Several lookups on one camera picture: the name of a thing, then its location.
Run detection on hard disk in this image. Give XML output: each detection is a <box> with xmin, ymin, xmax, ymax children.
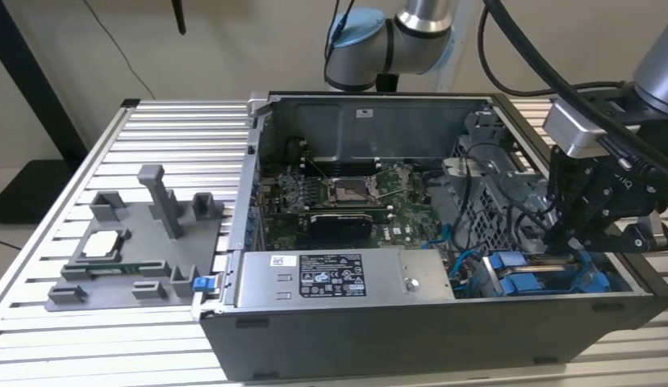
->
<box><xmin>488</xmin><ymin>248</ymin><xmax>611</xmax><ymax>293</ymax></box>

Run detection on blue carrier in bay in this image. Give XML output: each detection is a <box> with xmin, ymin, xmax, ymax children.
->
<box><xmin>500</xmin><ymin>275</ymin><xmax>546</xmax><ymax>294</ymax></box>

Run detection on black desk frame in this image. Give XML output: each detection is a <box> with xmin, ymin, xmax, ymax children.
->
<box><xmin>0</xmin><ymin>0</ymin><xmax>91</xmax><ymax>223</ymax></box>

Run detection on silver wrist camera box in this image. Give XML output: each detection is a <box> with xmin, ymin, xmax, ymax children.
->
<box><xmin>542</xmin><ymin>102</ymin><xmax>609</xmax><ymax>159</ymax></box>

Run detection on black disk wire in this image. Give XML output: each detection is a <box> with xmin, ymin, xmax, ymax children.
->
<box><xmin>453</xmin><ymin>143</ymin><xmax>560</xmax><ymax>253</ymax></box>

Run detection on thin metal locking lever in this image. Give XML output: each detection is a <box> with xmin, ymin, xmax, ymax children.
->
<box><xmin>305</xmin><ymin>157</ymin><xmax>337</xmax><ymax>181</ymax></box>

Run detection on black RAM slot bank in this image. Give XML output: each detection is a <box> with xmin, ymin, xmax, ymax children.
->
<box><xmin>299</xmin><ymin>156</ymin><xmax>382</xmax><ymax>176</ymax></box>

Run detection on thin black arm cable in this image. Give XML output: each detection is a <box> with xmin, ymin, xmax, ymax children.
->
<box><xmin>476</xmin><ymin>7</ymin><xmax>637</xmax><ymax>98</ymax></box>

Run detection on black antenna rod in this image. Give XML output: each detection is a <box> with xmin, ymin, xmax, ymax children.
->
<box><xmin>170</xmin><ymin>0</ymin><xmax>187</xmax><ymax>36</ymax></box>

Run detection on black open PC case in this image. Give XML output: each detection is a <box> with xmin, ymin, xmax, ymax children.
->
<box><xmin>191</xmin><ymin>90</ymin><xmax>668</xmax><ymax>382</ymax></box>

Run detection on grey parts rack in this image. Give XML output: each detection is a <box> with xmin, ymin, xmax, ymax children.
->
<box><xmin>46</xmin><ymin>164</ymin><xmax>226</xmax><ymax>314</ymax></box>

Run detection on black cable with blue plug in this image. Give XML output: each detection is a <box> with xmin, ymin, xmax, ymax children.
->
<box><xmin>326</xmin><ymin>0</ymin><xmax>358</xmax><ymax>53</ymax></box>

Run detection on green RAM stick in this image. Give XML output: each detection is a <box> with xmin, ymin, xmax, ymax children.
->
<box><xmin>70</xmin><ymin>260</ymin><xmax>171</xmax><ymax>276</ymax></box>

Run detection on CPU socket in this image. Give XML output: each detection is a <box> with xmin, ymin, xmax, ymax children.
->
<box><xmin>326</xmin><ymin>176</ymin><xmax>382</xmax><ymax>206</ymax></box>

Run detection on thin black wall cable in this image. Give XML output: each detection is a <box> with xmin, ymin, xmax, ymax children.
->
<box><xmin>83</xmin><ymin>0</ymin><xmax>157</xmax><ymax>101</ymax></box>

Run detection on metal socket cover frame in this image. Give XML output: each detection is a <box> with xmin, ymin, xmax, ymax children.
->
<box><xmin>370</xmin><ymin>164</ymin><xmax>414</xmax><ymax>198</ymax></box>

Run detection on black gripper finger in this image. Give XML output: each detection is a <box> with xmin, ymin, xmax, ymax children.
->
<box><xmin>581</xmin><ymin>217</ymin><xmax>659</xmax><ymax>254</ymax></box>
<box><xmin>542</xmin><ymin>199</ymin><xmax>586</xmax><ymax>256</ymax></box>

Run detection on green motherboard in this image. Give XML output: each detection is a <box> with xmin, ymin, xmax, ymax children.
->
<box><xmin>258</xmin><ymin>160</ymin><xmax>448</xmax><ymax>251</ymax></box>

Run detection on blue disk wire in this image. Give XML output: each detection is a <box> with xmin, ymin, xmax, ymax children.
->
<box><xmin>429</xmin><ymin>235</ymin><xmax>484</xmax><ymax>284</ymax></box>

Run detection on metal disk bay cage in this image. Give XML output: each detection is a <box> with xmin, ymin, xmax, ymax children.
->
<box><xmin>445</xmin><ymin>110</ymin><xmax>604</xmax><ymax>283</ymax></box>

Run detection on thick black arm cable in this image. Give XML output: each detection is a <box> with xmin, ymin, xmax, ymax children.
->
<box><xmin>482</xmin><ymin>0</ymin><xmax>668</xmax><ymax>181</ymax></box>

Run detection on silver CPU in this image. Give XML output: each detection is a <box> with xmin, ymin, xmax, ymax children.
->
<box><xmin>79</xmin><ymin>230</ymin><xmax>125</xmax><ymax>259</ymax></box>

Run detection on silver power supply unit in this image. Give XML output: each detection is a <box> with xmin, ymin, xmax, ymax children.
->
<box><xmin>234</xmin><ymin>248</ymin><xmax>457</xmax><ymax>308</ymax></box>

